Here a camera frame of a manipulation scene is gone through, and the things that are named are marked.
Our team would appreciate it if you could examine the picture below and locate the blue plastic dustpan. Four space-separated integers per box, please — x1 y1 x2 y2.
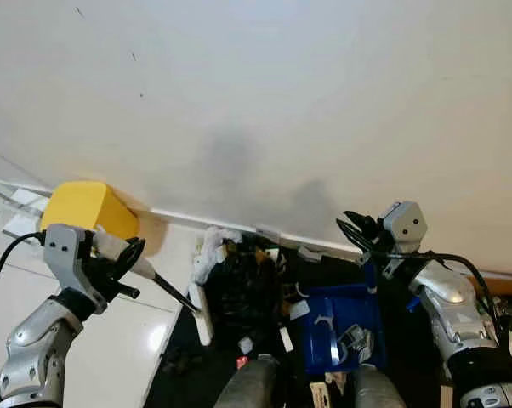
299 262 386 377

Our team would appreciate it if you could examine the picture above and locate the white brush with cloth-wrapped handle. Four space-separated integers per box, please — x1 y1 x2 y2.
91 228 215 348

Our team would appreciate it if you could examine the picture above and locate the black floor mat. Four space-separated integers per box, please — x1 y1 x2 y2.
144 242 448 408

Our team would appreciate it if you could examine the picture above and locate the grey plastic scrap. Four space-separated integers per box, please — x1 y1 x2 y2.
297 246 323 264

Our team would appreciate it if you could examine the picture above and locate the yellow plastic box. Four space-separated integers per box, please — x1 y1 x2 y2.
38 179 141 245

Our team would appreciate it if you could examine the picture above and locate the brown cardboard box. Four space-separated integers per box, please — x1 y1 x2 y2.
467 270 512 408

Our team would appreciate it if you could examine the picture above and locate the white plastic bag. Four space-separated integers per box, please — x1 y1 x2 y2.
191 226 242 287

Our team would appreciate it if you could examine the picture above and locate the white metal rack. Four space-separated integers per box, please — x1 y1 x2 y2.
0 174 51 247

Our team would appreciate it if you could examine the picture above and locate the black rubbish bag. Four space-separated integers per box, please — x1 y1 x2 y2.
212 242 284 343

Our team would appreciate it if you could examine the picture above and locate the white paper scrap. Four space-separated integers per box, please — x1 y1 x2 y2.
277 326 293 354

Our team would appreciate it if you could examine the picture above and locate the grey right robot leg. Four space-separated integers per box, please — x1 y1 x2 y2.
350 364 408 408

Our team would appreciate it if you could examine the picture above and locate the grey robot leg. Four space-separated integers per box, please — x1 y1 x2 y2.
212 355 280 408
350 364 408 408

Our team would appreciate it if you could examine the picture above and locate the grey left robot leg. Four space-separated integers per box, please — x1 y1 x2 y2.
212 355 280 408

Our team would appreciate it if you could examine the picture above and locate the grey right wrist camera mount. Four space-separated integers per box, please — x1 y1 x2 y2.
380 201 430 256

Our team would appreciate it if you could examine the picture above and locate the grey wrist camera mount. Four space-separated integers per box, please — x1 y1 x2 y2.
380 201 430 256
43 223 101 314

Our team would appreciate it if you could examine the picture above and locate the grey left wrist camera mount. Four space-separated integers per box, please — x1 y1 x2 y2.
43 223 101 314

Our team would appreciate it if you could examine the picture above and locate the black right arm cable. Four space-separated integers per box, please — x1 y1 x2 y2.
368 248 498 332

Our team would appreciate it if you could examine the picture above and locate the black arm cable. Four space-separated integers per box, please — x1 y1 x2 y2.
0 231 46 322
368 248 498 332

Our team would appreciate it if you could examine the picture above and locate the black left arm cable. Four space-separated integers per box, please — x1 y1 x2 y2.
0 231 46 322

